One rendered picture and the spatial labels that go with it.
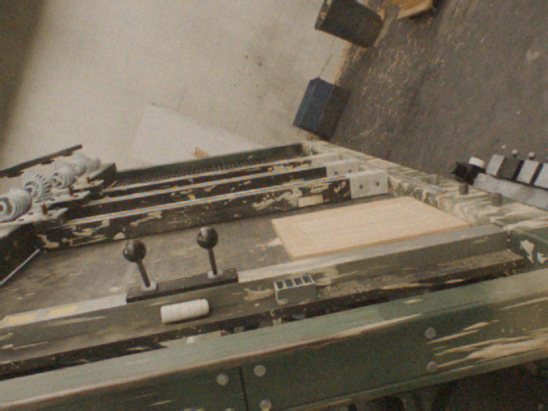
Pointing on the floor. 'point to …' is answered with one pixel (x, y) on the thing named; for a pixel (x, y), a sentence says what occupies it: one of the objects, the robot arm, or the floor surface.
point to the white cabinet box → (181, 137)
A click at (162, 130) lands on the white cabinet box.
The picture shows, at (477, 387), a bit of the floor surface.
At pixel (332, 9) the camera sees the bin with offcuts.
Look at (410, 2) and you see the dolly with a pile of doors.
